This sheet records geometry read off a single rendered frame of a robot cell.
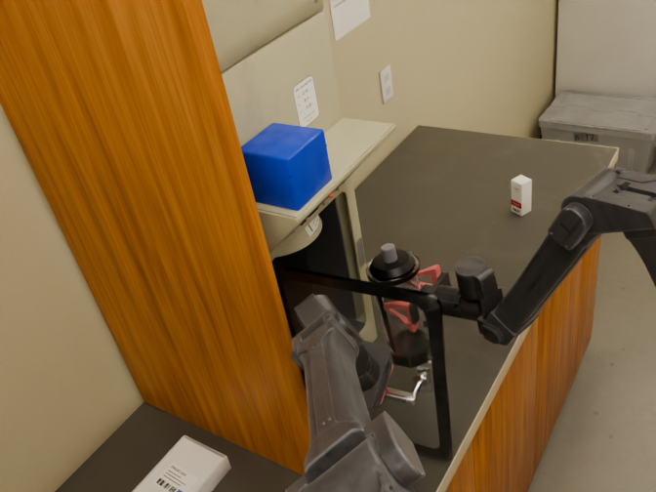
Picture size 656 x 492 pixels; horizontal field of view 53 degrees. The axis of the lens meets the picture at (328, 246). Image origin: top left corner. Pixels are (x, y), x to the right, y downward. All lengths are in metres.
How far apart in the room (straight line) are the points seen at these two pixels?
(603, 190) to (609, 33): 3.19
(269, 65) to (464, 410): 0.79
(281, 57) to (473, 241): 0.94
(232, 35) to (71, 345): 0.76
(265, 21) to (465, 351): 0.85
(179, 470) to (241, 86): 0.77
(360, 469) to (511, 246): 1.36
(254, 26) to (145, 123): 0.23
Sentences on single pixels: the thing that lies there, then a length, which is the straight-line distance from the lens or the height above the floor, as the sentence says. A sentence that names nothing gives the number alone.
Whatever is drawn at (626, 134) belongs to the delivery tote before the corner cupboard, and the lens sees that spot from 3.76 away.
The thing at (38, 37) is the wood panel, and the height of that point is 1.80.
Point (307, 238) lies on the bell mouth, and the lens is 1.26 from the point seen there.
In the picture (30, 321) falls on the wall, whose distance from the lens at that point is 1.39.
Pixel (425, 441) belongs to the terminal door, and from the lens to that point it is 1.25.
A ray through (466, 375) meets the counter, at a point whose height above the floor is 0.94.
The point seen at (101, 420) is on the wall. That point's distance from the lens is 1.59.
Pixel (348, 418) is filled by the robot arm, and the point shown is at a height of 1.58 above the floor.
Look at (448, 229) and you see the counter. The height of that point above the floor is 0.94.
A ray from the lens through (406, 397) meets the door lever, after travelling 1.09.
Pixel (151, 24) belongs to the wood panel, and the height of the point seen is 1.82.
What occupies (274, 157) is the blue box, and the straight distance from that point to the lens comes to 0.96.
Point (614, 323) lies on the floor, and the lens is 3.02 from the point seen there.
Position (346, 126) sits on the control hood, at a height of 1.51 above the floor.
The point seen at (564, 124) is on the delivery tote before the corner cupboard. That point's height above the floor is 0.32.
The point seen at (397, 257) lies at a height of 1.25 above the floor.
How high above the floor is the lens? 2.03
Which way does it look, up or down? 35 degrees down
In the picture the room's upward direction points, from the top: 11 degrees counter-clockwise
